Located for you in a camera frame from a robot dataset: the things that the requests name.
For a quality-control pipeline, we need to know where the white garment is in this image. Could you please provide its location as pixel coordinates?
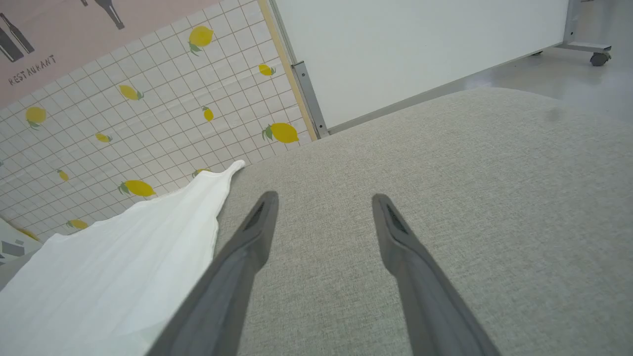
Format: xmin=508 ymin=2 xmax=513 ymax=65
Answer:
xmin=0 ymin=159 xmax=246 ymax=356

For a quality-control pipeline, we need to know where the lemon print tile partition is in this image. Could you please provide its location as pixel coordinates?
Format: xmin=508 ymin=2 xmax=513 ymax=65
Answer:
xmin=0 ymin=0 xmax=318 ymax=244

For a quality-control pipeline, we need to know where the white board on grey stand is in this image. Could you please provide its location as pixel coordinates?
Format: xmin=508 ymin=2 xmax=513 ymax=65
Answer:
xmin=270 ymin=0 xmax=613 ymax=140

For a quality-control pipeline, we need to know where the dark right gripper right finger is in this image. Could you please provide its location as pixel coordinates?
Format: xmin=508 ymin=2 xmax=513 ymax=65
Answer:
xmin=371 ymin=193 xmax=501 ymax=356

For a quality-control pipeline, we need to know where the pink restaurant poster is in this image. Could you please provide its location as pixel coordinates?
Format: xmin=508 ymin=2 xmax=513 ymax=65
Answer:
xmin=0 ymin=0 xmax=221 ymax=110

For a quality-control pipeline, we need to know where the grey shapes printed panel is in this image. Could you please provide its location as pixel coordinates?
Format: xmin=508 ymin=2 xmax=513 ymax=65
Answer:
xmin=0 ymin=218 xmax=44 ymax=268

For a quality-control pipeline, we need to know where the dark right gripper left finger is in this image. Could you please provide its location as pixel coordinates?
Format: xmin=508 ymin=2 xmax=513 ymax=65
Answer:
xmin=146 ymin=191 xmax=280 ymax=356

